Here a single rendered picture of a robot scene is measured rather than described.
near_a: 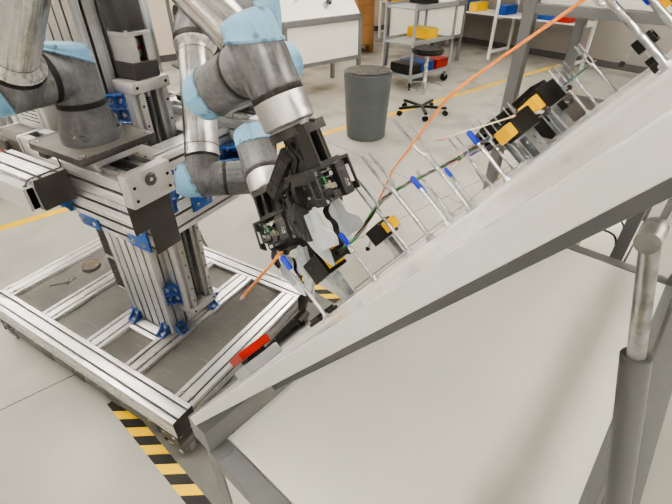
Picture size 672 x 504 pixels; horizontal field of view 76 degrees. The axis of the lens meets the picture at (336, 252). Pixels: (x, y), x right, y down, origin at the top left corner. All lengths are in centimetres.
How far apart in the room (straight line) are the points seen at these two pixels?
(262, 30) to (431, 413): 75
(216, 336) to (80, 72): 115
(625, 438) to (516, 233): 30
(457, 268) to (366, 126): 405
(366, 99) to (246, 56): 357
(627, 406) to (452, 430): 54
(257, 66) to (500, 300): 89
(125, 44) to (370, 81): 292
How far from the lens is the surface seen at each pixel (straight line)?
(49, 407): 225
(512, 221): 19
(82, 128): 127
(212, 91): 67
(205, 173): 97
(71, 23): 147
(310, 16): 566
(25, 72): 114
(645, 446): 80
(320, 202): 59
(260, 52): 61
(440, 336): 109
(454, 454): 92
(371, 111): 420
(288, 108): 60
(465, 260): 21
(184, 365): 187
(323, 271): 69
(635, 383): 42
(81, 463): 202
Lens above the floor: 158
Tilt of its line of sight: 36 degrees down
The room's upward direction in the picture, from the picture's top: straight up
